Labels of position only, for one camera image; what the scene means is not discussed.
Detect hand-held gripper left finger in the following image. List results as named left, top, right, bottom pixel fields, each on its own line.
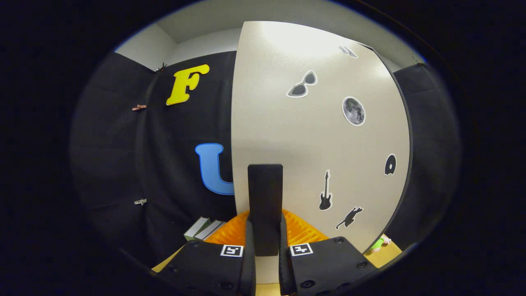
left=158, top=211, right=256, bottom=296

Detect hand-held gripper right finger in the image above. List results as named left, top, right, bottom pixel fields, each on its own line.
left=279, top=210, right=376, bottom=296

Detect black door handle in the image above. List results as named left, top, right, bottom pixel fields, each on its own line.
left=247, top=164, right=284, bottom=257

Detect beige cabinet door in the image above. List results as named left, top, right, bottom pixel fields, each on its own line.
left=230, top=21, right=411, bottom=285

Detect thin brown book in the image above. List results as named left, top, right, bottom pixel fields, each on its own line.
left=195, top=220, right=226, bottom=241

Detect green book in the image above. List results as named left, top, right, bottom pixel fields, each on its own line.
left=184, top=217, right=211, bottom=241

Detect green and white plush toy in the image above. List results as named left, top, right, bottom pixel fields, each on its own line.
left=370, top=234, right=392, bottom=252

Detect black backdrop cloth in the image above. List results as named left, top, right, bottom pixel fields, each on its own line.
left=70, top=51, right=459, bottom=268

